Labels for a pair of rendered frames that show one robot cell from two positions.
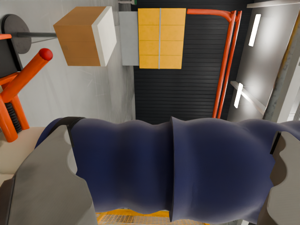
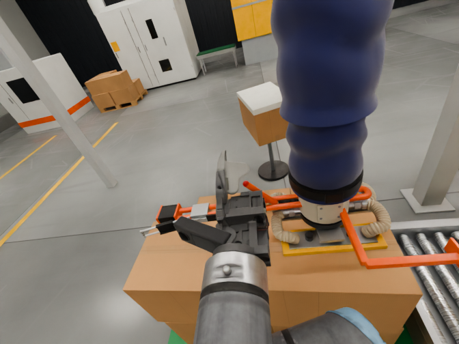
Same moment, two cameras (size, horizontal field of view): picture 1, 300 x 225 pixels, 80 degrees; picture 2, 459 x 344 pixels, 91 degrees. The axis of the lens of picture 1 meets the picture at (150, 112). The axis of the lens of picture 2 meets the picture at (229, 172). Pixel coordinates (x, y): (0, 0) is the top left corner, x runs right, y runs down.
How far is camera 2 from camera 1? 0.44 m
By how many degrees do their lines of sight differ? 51
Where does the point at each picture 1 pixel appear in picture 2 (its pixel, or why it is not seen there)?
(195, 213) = (348, 103)
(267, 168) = (296, 50)
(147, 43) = not seen: hidden behind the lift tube
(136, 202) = (335, 147)
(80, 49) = (278, 124)
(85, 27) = (256, 120)
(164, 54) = not seen: outside the picture
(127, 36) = (272, 49)
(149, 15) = (243, 22)
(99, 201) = (335, 170)
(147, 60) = not seen: hidden behind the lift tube
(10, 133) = (296, 204)
